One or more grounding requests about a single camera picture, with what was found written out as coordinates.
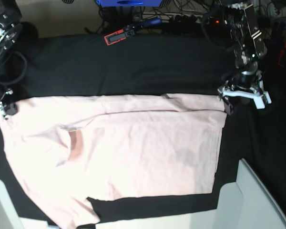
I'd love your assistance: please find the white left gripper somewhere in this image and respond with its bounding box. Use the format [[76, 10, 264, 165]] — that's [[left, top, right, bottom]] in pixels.
[[217, 70, 272, 115]]

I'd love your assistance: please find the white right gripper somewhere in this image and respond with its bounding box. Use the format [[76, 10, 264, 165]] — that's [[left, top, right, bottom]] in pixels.
[[0, 88, 18, 119]]

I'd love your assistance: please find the pink T-shirt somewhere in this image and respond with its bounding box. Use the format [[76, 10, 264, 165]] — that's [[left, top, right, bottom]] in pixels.
[[0, 94, 226, 229]]

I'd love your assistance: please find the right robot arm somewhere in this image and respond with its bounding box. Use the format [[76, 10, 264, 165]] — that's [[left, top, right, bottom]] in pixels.
[[0, 0, 28, 119]]

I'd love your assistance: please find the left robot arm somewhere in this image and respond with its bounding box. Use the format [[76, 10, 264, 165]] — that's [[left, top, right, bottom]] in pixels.
[[201, 1, 272, 115]]

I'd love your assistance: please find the black table cloth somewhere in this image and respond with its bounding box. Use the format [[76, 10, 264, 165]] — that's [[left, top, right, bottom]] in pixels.
[[13, 34, 286, 222]]

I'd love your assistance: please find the red clamp right edge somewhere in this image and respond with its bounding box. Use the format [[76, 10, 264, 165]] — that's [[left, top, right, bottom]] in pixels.
[[277, 42, 286, 67]]

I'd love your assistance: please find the blue box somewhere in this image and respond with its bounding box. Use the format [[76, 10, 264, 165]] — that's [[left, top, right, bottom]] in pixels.
[[96, 0, 162, 7]]

